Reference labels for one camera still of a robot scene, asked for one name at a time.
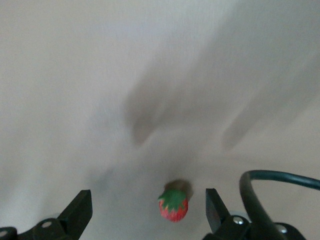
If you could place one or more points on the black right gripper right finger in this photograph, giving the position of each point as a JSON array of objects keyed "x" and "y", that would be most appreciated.
[{"x": 225, "y": 227}]

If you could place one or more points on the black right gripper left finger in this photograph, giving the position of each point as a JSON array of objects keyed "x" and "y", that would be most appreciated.
[{"x": 72, "y": 215}]

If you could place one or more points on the table cover cloth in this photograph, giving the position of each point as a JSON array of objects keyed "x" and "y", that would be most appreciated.
[{"x": 100, "y": 75}]

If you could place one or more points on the red strawberry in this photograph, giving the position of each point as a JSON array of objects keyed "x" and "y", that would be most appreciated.
[{"x": 173, "y": 210}]

